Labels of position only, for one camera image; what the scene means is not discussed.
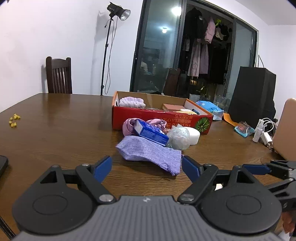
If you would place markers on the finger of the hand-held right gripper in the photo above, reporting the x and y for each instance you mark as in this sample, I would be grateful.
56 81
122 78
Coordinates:
256 169
284 187

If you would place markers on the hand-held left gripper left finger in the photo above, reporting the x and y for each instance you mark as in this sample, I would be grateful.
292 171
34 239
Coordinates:
103 168

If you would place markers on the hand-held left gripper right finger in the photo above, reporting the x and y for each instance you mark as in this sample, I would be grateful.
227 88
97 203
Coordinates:
190 168

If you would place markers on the white wedge sponge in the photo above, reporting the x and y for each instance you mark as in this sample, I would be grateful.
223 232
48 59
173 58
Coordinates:
194 136

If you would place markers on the clear plastic bag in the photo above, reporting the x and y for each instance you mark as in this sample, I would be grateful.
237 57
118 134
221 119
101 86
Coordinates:
178 138

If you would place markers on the purple knit cloth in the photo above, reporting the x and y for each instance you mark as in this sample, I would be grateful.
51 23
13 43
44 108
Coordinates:
148 150

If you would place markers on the pink scrunchie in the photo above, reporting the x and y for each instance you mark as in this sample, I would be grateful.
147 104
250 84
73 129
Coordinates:
129 126

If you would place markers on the small blue carton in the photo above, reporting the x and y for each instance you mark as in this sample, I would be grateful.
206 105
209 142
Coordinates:
152 134

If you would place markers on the red cardboard box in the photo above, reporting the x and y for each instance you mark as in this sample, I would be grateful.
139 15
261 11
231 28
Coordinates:
150 119

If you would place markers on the pink striped sponge block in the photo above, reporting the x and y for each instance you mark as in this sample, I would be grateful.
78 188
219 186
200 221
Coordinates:
172 106

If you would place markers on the person's right hand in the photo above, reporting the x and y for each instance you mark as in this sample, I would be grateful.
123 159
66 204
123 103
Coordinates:
290 222

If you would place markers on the small tissue packet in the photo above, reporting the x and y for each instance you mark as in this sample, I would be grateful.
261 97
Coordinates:
244 129

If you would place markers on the orange envelope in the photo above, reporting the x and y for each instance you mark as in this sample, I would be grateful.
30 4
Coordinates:
227 118

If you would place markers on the blue wet wipes packet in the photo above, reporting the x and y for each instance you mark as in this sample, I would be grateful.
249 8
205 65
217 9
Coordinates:
208 106

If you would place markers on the black paper bag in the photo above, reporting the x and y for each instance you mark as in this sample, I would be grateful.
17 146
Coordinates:
252 97

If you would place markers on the clear glass cup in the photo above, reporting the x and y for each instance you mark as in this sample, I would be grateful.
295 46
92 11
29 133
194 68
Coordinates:
219 102

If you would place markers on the brown chair behind glass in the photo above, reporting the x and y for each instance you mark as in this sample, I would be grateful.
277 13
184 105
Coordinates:
172 78

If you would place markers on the scattered yellow petals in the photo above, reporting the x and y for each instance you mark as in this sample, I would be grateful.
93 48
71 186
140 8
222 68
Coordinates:
13 124

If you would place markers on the black phone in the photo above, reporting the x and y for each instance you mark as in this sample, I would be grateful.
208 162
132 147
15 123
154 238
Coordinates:
2 164

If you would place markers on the dark wooden chair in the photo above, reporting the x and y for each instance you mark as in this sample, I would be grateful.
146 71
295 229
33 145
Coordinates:
59 67

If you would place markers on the row of hanging clothes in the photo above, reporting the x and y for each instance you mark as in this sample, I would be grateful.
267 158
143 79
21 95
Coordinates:
196 53

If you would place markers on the sliding glass door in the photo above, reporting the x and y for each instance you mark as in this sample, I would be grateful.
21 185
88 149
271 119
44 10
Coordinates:
152 34

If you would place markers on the studio light on stand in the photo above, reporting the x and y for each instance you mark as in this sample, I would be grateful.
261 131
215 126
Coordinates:
115 10

